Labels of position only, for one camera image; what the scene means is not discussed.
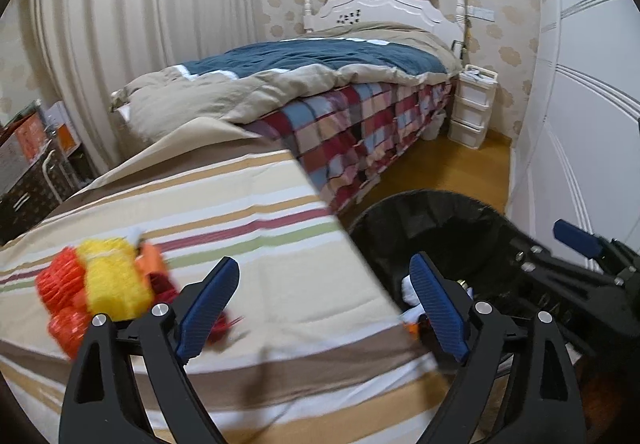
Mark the white wooden bed frame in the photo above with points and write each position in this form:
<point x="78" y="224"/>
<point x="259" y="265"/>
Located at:
<point x="380" y="7"/>

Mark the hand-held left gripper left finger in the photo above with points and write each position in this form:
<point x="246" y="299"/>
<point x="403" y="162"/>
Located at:
<point x="207" y="309"/>

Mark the bed with plaid sheet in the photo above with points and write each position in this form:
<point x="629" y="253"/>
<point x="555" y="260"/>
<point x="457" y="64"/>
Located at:
<point x="310" y="57"/>

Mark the dark patterned storage box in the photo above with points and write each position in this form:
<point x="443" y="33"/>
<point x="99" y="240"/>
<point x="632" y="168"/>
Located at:
<point x="35" y="199"/>

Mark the orange plastic wrapper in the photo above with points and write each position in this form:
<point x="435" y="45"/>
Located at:
<point x="412" y="324"/>

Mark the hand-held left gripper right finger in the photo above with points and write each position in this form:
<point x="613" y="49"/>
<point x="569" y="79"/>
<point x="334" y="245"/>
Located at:
<point x="440" y="309"/>

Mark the plaid bedsheet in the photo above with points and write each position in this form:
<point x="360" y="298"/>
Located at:
<point x="350" y="124"/>

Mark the cardboard box with orange print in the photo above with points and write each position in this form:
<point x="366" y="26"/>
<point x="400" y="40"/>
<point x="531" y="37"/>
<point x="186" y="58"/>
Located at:
<point x="22" y="149"/>

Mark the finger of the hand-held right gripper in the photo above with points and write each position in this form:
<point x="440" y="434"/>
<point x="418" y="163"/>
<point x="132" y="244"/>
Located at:
<point x="580" y="239"/>
<point x="560" y="274"/>

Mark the beige striped curtain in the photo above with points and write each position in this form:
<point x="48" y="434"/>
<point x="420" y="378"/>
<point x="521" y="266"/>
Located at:
<point x="150" y="9"/>

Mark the white papers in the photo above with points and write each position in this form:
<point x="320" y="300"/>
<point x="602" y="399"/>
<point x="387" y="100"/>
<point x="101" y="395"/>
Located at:
<point x="480" y="74"/>

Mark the white wall sockets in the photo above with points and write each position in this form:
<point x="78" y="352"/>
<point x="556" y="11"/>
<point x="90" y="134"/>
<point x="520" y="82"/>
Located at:
<point x="481" y="14"/>

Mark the striped tablecloth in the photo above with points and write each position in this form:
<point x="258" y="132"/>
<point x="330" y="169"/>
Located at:
<point x="225" y="204"/>

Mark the white paper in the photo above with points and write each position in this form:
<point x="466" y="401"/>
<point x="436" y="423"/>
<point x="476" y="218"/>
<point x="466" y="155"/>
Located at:
<point x="412" y="291"/>

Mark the small white bin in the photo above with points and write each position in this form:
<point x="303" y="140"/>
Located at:
<point x="434" y="127"/>

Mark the white and orange box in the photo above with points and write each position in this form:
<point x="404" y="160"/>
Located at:
<point x="62" y="129"/>

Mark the white wardrobe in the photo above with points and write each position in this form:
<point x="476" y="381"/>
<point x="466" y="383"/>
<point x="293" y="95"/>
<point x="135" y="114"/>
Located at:
<point x="590" y="74"/>

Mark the white plastic drawer unit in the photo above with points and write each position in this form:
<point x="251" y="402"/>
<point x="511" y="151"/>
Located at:
<point x="470" y="109"/>

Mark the black trash bin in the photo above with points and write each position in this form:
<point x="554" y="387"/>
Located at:
<point x="390" y="244"/>

